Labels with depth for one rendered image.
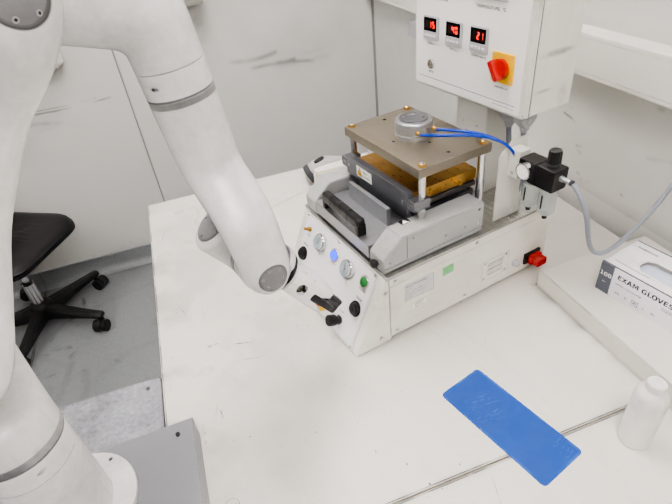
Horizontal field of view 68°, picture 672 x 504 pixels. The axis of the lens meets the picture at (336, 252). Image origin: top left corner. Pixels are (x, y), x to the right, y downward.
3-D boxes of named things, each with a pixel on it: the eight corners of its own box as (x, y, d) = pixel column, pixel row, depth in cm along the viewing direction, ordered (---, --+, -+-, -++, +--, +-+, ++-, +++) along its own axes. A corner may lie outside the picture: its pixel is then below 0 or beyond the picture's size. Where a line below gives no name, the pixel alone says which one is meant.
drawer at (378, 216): (419, 175, 127) (419, 147, 122) (480, 212, 111) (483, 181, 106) (317, 215, 116) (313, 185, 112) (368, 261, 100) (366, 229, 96)
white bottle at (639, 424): (632, 455, 82) (658, 400, 73) (609, 430, 86) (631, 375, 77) (657, 445, 83) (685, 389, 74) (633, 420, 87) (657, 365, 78)
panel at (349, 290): (290, 277, 127) (309, 210, 120) (351, 351, 105) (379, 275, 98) (283, 277, 126) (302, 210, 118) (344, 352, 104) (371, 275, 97)
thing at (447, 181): (416, 152, 121) (416, 114, 116) (480, 187, 105) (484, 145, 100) (356, 174, 115) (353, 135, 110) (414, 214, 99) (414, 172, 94)
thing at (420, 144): (430, 134, 125) (431, 82, 117) (525, 180, 103) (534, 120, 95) (347, 163, 117) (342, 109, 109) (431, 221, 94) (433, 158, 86)
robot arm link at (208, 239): (296, 255, 82) (272, 232, 89) (240, 215, 73) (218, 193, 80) (265, 295, 82) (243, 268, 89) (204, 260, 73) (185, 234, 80)
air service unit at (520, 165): (514, 195, 107) (523, 130, 99) (571, 224, 97) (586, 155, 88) (496, 202, 106) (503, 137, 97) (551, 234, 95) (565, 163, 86)
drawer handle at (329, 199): (330, 204, 112) (328, 188, 110) (366, 234, 101) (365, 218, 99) (322, 207, 111) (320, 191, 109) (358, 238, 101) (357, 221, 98)
